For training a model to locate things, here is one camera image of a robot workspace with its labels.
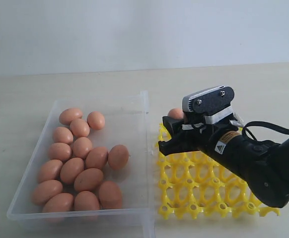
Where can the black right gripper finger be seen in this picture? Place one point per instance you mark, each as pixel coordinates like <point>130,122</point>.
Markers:
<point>173,126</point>
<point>180,143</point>

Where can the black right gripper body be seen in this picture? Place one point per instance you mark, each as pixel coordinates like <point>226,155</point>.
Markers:
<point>218,140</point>

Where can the brown egg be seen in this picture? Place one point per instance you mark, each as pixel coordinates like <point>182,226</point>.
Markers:
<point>110,195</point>
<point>49,170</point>
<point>81,147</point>
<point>176,113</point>
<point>59,151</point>
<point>45,191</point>
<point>97,158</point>
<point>71,169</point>
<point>88,180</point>
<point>68,115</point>
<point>96,120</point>
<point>86,201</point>

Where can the brown egg bin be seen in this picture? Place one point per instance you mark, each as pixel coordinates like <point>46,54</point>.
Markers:
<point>118,157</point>

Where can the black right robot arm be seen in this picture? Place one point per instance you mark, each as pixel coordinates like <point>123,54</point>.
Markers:
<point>264,165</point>

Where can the yellow plastic egg tray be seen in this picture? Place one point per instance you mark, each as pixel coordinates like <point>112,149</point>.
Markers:
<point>191,183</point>

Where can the clear plastic bin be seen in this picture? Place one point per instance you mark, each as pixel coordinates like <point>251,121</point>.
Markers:
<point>125,123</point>

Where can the brown egg second row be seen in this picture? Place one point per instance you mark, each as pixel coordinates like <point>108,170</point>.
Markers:
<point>79,128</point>

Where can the brown egg third row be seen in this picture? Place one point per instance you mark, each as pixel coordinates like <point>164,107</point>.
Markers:
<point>62,135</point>

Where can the brown egg front corner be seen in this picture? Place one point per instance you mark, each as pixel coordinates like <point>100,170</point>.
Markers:
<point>62,202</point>

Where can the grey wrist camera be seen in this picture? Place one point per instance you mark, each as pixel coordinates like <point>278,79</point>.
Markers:
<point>208,106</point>

